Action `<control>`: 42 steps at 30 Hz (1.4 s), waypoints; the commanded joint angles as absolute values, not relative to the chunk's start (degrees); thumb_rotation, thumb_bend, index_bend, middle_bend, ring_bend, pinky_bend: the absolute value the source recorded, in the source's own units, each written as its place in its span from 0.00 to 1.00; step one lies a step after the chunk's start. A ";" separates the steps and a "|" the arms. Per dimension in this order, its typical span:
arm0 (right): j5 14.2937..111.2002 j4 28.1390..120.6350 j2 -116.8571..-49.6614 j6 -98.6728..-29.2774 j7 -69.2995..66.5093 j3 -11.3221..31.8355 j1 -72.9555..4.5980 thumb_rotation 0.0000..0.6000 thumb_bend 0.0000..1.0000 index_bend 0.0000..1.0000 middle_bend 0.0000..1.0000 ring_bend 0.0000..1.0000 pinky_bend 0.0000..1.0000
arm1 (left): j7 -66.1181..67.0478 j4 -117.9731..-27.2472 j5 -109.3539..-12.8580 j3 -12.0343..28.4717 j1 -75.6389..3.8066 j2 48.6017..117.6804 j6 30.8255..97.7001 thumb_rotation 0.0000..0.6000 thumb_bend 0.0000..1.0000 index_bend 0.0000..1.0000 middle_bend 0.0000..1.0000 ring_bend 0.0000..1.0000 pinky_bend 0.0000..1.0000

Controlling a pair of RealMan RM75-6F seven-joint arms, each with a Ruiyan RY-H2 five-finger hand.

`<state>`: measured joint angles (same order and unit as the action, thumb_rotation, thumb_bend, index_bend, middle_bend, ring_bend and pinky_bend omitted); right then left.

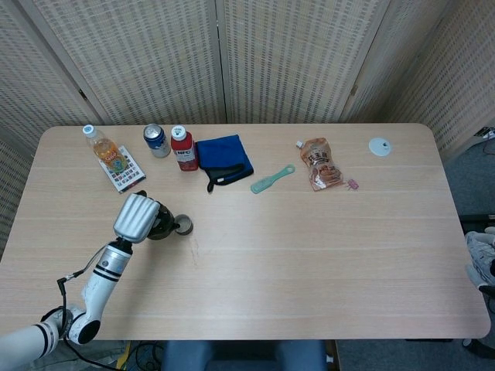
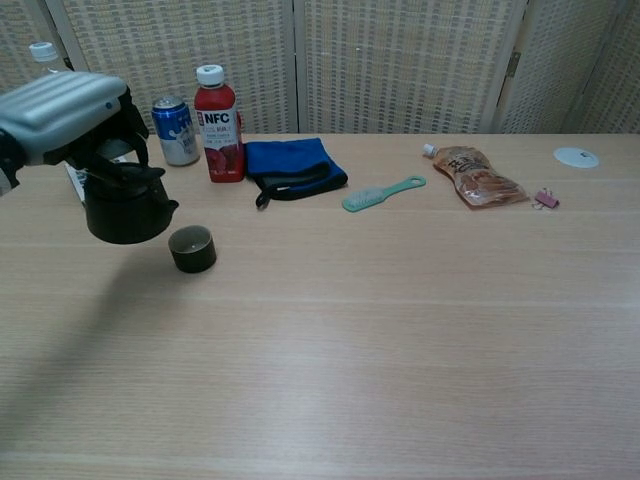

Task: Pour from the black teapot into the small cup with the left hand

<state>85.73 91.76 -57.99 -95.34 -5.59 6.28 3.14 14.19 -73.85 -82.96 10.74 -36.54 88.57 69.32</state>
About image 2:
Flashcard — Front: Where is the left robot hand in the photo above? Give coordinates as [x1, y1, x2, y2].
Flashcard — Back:
[0, 70, 166, 190]

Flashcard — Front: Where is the black round object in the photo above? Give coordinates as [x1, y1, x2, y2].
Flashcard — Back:
[82, 164, 180, 246]

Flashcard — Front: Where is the Qoo orange drink bottle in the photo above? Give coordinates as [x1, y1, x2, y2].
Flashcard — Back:
[28, 41, 62, 77]

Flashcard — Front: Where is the patterned box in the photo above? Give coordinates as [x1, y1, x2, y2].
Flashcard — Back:
[64, 153, 129, 206]

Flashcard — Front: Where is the blue white drink can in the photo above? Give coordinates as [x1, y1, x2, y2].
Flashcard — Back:
[151, 96, 201, 167]

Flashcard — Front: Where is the red NFC juice bottle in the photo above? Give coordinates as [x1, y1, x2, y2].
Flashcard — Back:
[193, 64, 246, 184]

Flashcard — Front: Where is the dark green teacup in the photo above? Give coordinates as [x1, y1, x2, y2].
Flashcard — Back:
[167, 224, 218, 275]

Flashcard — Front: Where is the blue and black cloth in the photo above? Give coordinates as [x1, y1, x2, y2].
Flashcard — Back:
[243, 137, 350, 210]

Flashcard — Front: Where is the green brush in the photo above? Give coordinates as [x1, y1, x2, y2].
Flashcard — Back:
[341, 174, 428, 214]

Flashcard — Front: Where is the woven folding screen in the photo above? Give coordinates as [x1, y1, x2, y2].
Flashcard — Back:
[0, 0, 640, 139]

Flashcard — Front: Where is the brown spout pouch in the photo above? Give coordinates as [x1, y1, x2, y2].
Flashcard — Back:
[422, 143, 531, 211]

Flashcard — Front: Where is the pink binder clip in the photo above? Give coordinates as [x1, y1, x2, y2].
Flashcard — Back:
[533, 187, 561, 210]

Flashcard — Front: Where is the white round table grommet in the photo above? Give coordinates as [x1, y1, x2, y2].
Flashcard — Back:
[553, 146, 600, 170]

